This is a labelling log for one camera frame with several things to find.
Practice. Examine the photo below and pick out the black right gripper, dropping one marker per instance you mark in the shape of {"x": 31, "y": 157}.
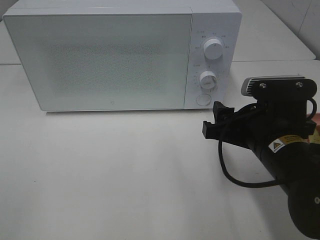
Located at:
{"x": 257, "y": 125}

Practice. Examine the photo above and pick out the round white door button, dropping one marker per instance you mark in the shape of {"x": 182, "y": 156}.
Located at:
{"x": 203, "y": 99}

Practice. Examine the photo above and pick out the white microwave door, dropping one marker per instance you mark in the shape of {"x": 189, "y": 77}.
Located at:
{"x": 104, "y": 62}

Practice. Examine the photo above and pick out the pink plate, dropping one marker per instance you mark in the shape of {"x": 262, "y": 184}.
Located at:
{"x": 316, "y": 119}

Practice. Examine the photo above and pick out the sandwich with cheese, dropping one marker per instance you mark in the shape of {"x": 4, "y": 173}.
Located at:
{"x": 314, "y": 138}

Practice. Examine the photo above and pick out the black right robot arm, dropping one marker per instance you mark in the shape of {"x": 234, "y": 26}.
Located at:
{"x": 295, "y": 167}

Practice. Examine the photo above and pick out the lower white microwave knob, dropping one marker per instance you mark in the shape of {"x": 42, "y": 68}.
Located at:
{"x": 207, "y": 80}

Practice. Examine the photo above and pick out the white microwave knob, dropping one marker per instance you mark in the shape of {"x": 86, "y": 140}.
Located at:
{"x": 207, "y": 80}
{"x": 213, "y": 48}

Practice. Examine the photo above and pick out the upper white microwave knob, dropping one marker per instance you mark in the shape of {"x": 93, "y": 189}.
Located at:
{"x": 213, "y": 48}

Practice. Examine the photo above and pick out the white microwave oven body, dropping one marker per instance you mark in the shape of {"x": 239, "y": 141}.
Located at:
{"x": 209, "y": 18}

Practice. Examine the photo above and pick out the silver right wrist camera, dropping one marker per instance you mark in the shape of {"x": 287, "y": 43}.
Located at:
{"x": 279, "y": 88}

